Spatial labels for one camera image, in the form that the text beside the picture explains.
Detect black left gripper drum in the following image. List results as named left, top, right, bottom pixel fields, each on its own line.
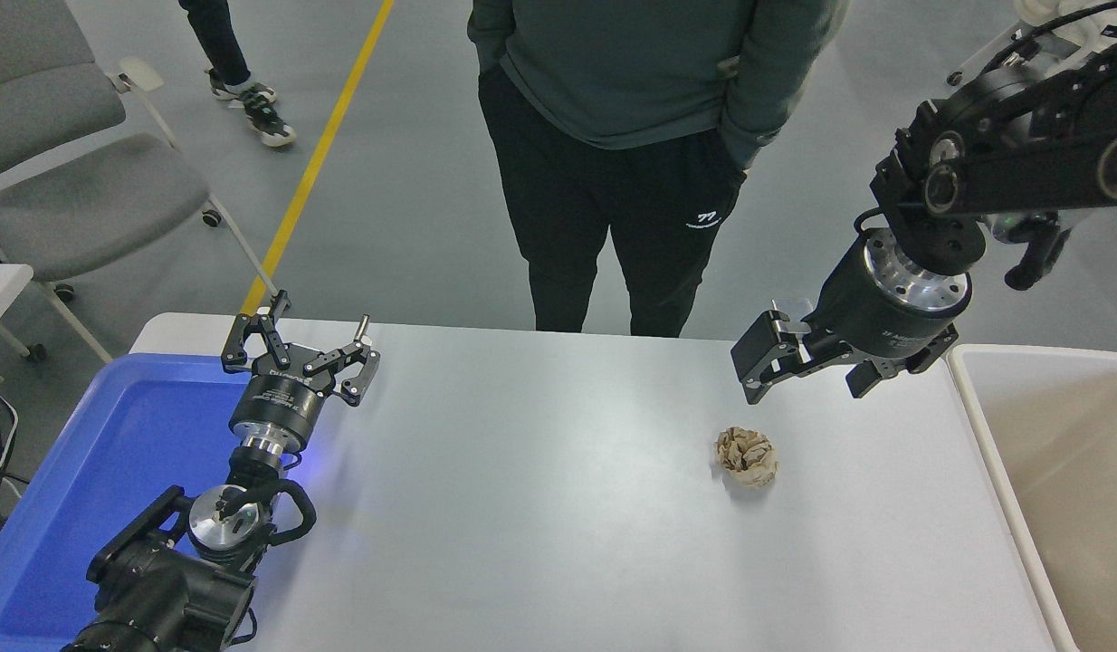
left=229, top=364, right=329, bottom=452

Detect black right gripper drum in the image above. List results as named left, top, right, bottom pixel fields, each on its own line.
left=807, top=237, right=960, bottom=374

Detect tan paper ball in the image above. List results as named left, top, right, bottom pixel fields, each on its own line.
left=714, top=427, right=780, bottom=490

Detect blue plastic tray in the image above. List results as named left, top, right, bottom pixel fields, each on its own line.
left=0, top=353, right=292, bottom=652

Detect large pale bin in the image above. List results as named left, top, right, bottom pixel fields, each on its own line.
left=946, top=344, right=1117, bottom=652

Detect grey office chair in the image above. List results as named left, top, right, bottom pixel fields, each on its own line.
left=0, top=0, right=281, bottom=363

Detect person facing the table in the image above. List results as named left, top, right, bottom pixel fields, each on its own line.
left=466, top=0, right=851, bottom=339

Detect person in black-white shoes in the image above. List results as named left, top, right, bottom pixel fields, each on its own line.
left=178, top=0, right=298, bottom=149

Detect black floor cables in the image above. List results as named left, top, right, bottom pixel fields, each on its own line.
left=0, top=376, right=24, bottom=549

